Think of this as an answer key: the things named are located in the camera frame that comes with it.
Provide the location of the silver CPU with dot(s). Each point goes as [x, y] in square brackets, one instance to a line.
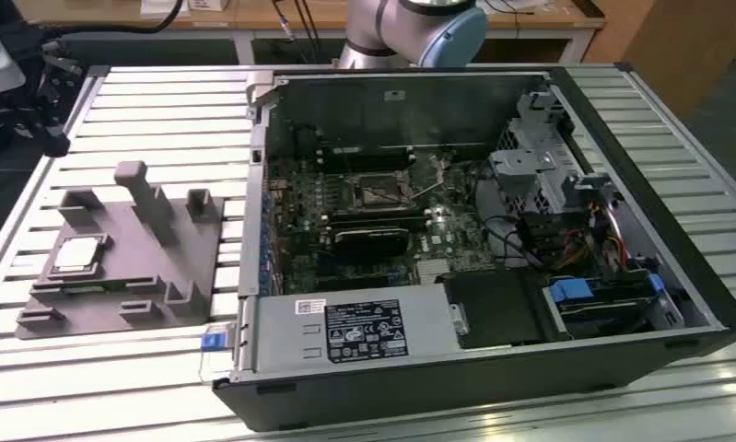
[80, 253]

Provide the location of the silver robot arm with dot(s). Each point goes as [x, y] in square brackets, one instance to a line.
[381, 27]

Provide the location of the black RAM slot bank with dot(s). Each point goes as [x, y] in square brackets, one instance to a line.
[368, 156]
[374, 218]

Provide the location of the CPU socket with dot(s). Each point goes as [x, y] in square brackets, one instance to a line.
[381, 191]

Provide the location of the grey parts rack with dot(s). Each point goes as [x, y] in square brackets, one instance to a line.
[146, 258]

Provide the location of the wooden desk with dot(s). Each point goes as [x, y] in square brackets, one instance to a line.
[252, 18]

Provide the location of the green RAM stick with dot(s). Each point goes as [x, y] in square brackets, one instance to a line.
[92, 286]

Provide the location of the blue case latch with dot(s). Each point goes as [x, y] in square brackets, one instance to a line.
[214, 340]

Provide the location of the black graphics card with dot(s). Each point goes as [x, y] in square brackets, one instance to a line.
[372, 244]

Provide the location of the grey power supply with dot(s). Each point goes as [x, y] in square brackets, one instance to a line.
[282, 331]

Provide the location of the metal locking lever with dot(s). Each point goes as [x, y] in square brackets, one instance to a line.
[429, 188]

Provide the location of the green motherboard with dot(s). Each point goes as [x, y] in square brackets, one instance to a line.
[454, 239]

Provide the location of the silver chipset heatsink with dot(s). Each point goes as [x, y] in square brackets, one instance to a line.
[434, 271]

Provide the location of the metal drive cage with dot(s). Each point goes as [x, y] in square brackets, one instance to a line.
[522, 170]

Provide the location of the black plastic shroud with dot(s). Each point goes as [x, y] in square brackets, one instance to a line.
[497, 308]

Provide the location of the black PC case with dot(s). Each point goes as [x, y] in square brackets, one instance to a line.
[405, 396]

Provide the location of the blue disk carrier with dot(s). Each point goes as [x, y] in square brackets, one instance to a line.
[569, 291]

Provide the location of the wooden cabinet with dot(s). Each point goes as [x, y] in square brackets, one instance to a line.
[681, 50]

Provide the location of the blue drive clip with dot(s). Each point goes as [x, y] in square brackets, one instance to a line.
[654, 284]

